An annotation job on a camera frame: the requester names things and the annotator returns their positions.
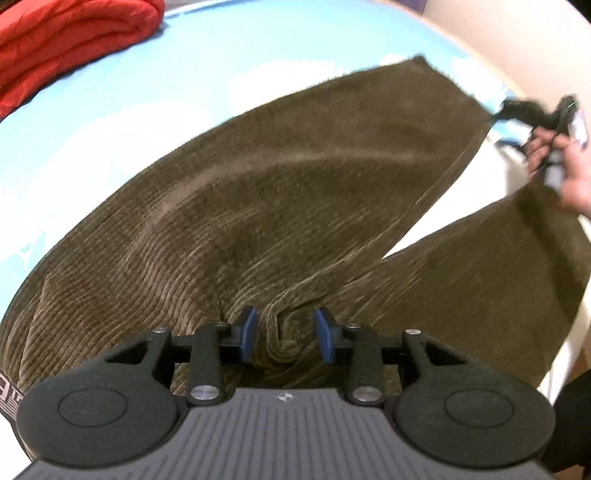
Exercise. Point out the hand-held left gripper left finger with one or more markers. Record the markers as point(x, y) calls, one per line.
point(248, 331)

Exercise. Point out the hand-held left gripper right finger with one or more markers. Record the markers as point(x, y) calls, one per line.
point(323, 333)

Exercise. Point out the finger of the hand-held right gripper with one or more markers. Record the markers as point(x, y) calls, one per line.
point(517, 110)

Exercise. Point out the person's right hand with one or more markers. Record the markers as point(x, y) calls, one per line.
point(577, 182)

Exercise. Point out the purple cloth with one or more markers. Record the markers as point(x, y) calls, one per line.
point(418, 4)

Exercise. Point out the blue white printed bed sheet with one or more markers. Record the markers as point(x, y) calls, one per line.
point(138, 92)

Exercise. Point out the red knitted blanket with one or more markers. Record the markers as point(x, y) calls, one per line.
point(55, 41)

